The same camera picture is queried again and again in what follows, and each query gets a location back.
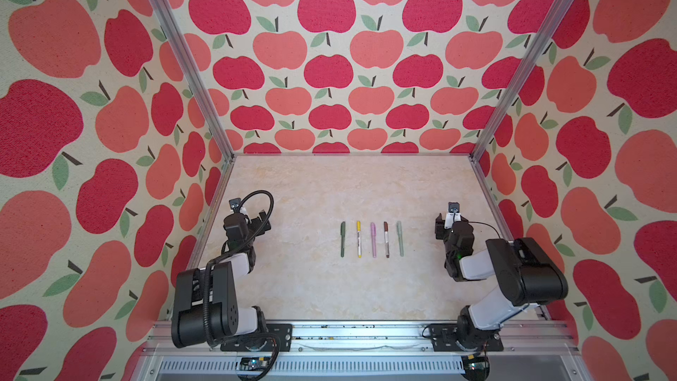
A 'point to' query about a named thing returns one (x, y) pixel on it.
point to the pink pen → (373, 235)
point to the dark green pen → (343, 227)
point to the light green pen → (400, 237)
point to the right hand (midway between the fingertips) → (457, 215)
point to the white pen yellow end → (359, 229)
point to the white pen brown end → (386, 239)
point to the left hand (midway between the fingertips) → (254, 214)
